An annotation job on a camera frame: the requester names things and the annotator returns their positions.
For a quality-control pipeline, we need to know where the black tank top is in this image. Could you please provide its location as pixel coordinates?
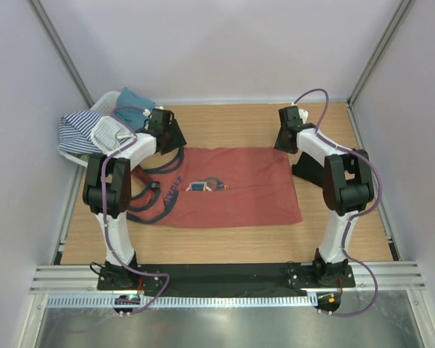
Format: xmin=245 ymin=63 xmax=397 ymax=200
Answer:
xmin=291 ymin=146 xmax=360 ymax=189

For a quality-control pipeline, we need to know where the red tank top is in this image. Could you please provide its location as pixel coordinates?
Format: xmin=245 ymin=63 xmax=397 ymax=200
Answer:
xmin=127 ymin=147 xmax=302 ymax=228

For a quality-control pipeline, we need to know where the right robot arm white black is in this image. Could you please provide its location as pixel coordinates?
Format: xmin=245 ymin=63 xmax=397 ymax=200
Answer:
xmin=275 ymin=105 xmax=375 ymax=287

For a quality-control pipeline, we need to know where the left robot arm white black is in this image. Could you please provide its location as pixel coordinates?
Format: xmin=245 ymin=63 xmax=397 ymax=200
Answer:
xmin=83 ymin=108 xmax=186 ymax=290

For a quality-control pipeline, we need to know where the teal blue garment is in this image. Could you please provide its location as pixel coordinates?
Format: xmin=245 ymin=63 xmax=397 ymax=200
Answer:
xmin=114 ymin=87 xmax=156 ymax=131

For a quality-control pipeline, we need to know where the white plastic laundry basket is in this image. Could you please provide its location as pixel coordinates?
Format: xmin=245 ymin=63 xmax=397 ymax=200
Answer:
xmin=59 ymin=90 xmax=131 ymax=167

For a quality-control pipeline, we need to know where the blue white striped garment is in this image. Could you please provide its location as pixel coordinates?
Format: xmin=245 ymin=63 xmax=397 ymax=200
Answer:
xmin=59 ymin=110 xmax=133 ymax=154

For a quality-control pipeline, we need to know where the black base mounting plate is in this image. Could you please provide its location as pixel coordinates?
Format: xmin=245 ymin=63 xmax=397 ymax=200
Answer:
xmin=97 ymin=262 xmax=355 ymax=297

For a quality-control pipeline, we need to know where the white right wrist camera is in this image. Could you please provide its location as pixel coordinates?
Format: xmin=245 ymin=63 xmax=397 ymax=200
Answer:
xmin=294 ymin=104 xmax=309 ymax=123

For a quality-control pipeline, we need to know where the aluminium frame post left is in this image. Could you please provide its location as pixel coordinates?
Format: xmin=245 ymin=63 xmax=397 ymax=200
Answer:
xmin=28 ymin=0 xmax=94 ymax=107

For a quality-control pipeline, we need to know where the white slotted cable duct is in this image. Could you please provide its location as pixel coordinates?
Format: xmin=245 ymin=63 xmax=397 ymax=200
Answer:
xmin=46 ymin=293 xmax=318 ymax=309

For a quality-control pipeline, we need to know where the aluminium front rail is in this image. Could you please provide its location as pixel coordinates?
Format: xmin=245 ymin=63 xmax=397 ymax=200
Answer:
xmin=29 ymin=264 xmax=102 ymax=294

